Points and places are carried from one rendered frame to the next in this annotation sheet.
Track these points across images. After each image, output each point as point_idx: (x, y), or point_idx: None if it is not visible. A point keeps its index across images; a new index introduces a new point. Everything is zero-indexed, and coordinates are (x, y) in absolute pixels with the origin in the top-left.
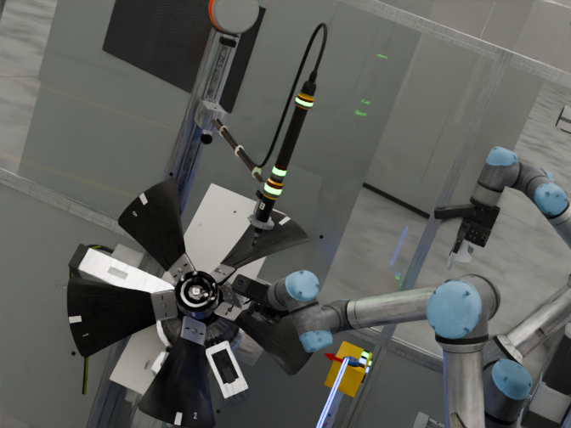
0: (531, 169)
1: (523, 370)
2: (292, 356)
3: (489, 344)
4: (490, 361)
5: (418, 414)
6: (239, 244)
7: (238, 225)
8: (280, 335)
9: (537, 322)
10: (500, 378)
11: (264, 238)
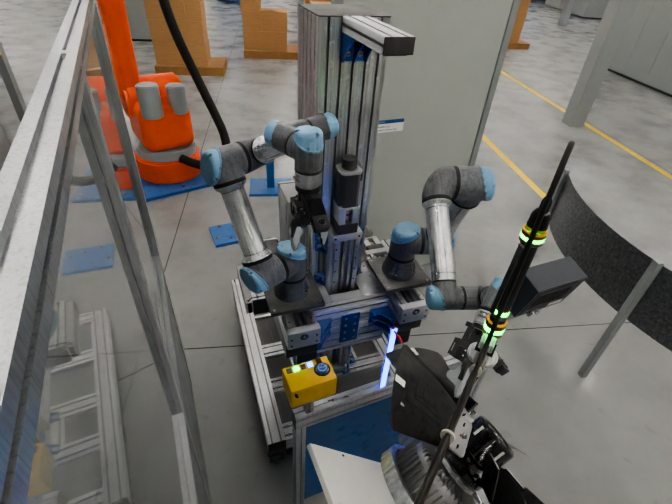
0: (294, 127)
1: (282, 243)
2: (432, 356)
3: (266, 265)
4: (282, 264)
5: (294, 333)
6: (431, 433)
7: (357, 502)
8: (430, 370)
9: (256, 223)
10: (305, 253)
11: (425, 394)
